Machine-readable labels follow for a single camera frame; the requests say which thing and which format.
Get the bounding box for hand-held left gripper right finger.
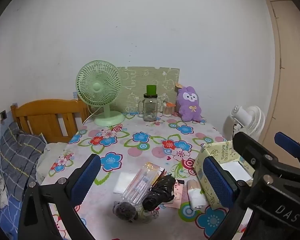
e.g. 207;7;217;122
202;156;252;240

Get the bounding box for cotton swab jar orange lid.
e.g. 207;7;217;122
162;100;177;117

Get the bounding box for floral tablecloth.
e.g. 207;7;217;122
36;111;255;240

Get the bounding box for green patterned board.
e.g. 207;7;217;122
116;66;180;114

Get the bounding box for white fan cable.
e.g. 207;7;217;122
82;106;103;125

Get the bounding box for green desk fan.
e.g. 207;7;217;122
76;60;125;127

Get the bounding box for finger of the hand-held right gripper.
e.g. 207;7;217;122
274;131;300;170
233;131;300;200

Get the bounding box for white fan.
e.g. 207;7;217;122
222;105;265;144

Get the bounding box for yellow cartoon print storage box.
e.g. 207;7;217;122
193;140;255;210

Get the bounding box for small pale trinket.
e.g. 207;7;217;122
137;206;160;224

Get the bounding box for grey furry plush ball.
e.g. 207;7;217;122
112;200;138;222

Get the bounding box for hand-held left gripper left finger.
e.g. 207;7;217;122
17;154;102;240

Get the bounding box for white packet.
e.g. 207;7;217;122
219;162;252;182

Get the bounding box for white bedding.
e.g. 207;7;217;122
36;142;68;184

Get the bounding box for blue bed sheet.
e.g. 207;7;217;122
0;195;23;240

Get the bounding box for beige and white socks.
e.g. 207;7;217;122
186;179;207;210

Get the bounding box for beige door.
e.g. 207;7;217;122
259;0;300;153

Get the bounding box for purple plush bunny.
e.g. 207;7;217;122
175;82;203;122

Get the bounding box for wooden bed headboard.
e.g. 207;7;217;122
10;99;90;144

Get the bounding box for black umbrella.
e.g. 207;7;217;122
142;174;176;212

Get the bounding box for pink patterned packet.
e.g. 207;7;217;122
164;179;190;209

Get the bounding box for clear plastic bottle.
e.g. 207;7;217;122
121;162;165;209

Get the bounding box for grey plaid pillow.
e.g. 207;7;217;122
0;122;47;202

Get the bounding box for glass jar mug green lid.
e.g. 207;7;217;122
138;85;163;122

